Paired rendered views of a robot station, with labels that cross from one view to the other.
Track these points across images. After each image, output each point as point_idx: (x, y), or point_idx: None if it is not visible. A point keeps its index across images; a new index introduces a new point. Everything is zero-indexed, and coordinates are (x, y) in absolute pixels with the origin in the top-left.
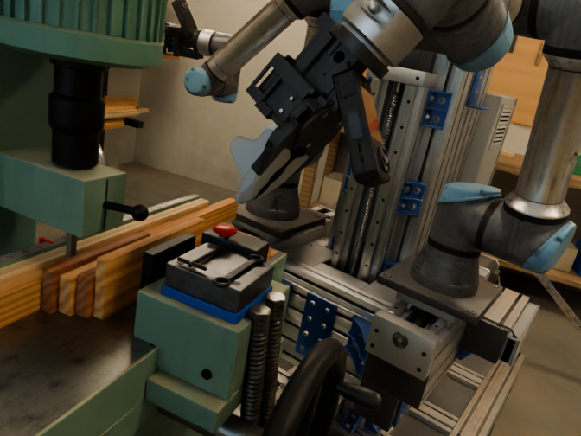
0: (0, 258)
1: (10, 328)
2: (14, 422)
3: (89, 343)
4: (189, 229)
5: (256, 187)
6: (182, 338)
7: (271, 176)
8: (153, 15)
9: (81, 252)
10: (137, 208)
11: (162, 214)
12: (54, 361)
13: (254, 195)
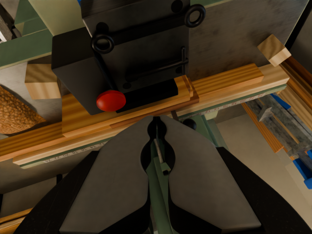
0: (204, 113)
1: (210, 73)
2: (275, 3)
3: (198, 44)
4: (87, 123)
5: (188, 129)
6: None
7: (174, 151)
8: None
9: (159, 114)
10: (195, 129)
11: (76, 145)
12: (222, 39)
13: (166, 119)
